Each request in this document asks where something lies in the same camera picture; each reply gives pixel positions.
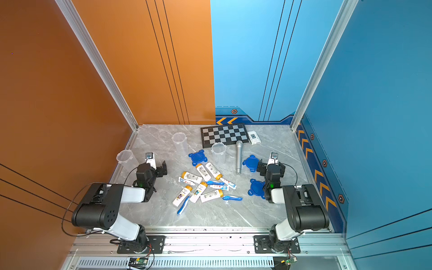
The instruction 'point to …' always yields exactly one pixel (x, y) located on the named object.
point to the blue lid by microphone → (252, 162)
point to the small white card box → (253, 138)
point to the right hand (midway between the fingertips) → (270, 161)
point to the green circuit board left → (141, 261)
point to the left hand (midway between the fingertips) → (157, 159)
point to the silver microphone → (238, 156)
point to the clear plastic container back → (180, 142)
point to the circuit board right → (289, 261)
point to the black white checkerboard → (226, 134)
